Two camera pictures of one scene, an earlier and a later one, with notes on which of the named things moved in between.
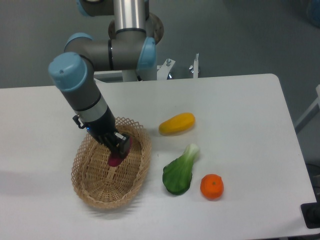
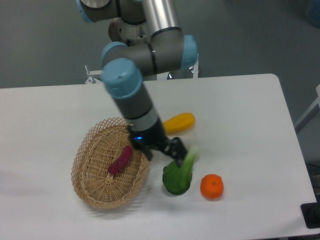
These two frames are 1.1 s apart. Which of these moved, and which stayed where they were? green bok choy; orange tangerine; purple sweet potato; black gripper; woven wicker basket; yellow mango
Moved: purple sweet potato; black gripper
Stayed: green bok choy; yellow mango; orange tangerine; woven wicker basket
